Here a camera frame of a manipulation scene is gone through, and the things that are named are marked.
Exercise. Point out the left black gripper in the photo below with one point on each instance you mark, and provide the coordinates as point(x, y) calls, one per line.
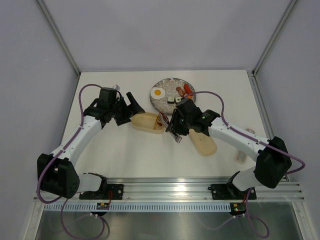
point(129, 110)

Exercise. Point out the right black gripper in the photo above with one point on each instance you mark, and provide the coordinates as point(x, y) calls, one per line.
point(175, 116)

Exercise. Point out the red bacon slice toy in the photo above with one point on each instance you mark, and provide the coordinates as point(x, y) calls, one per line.
point(162, 120)

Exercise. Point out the beige lunch box base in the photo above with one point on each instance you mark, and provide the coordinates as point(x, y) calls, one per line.
point(147, 122)

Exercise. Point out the metal tongs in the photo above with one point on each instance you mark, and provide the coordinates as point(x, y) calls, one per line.
point(169, 127)

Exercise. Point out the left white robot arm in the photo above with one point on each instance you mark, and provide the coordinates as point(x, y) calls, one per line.
point(56, 171)

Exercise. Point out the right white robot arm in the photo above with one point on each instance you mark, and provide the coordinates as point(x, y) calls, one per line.
point(271, 161)

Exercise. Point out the beige lunch box lid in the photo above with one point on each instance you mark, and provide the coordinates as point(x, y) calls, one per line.
point(204, 144)

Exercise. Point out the left sushi roll piece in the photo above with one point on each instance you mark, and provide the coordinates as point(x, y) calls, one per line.
point(170, 100)

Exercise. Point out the sushi roll piece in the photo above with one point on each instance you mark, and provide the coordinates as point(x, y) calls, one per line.
point(170, 100)
point(178, 99)

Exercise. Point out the right sushi roll piece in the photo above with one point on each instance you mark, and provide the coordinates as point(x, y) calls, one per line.
point(178, 99)

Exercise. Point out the toy fried egg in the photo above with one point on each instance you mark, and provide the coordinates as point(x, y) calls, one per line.
point(157, 93)

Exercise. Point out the red sausage toy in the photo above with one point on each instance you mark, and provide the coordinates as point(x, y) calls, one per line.
point(188, 91)

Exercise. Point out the round speckled grey plate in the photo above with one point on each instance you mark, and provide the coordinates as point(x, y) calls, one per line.
point(169, 85)

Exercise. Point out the clear plastic tongs holder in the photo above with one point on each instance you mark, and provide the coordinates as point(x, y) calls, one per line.
point(240, 157)

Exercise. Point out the left circuit board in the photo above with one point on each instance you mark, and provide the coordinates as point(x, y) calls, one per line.
point(103, 206)

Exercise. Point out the circuit board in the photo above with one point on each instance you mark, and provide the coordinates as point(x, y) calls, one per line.
point(103, 206)
point(237, 209)

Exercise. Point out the right circuit board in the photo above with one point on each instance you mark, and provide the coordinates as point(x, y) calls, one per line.
point(237, 209)

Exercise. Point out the left black camera box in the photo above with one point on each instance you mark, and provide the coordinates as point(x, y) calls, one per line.
point(107, 96)

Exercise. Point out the black camera box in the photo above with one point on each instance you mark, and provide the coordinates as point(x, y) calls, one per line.
point(107, 96)
point(187, 107)

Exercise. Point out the right black camera box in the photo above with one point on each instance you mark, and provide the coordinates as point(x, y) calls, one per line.
point(187, 107)

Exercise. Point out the aluminium front rail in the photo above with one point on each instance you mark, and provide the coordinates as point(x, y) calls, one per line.
point(195, 189)

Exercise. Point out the aluminium rail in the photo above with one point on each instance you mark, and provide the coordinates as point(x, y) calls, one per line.
point(195, 189)
point(257, 92)

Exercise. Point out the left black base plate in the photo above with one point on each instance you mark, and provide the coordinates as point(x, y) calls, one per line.
point(113, 191)

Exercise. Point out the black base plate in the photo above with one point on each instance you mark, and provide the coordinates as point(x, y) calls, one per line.
point(224, 191)
point(113, 191)

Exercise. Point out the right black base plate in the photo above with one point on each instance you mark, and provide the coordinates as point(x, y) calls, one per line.
point(224, 191)

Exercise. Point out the right side aluminium rail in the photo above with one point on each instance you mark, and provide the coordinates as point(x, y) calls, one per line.
point(257, 92)

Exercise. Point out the white slotted cable duct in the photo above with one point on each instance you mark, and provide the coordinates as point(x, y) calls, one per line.
point(150, 207)

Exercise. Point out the left aluminium frame post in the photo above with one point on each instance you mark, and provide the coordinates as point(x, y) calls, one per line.
point(45, 11)

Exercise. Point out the aluminium frame post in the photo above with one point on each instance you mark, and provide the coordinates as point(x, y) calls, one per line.
point(45, 11)
point(275, 35)

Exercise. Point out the right aluminium frame post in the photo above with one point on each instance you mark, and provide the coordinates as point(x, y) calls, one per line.
point(275, 35)

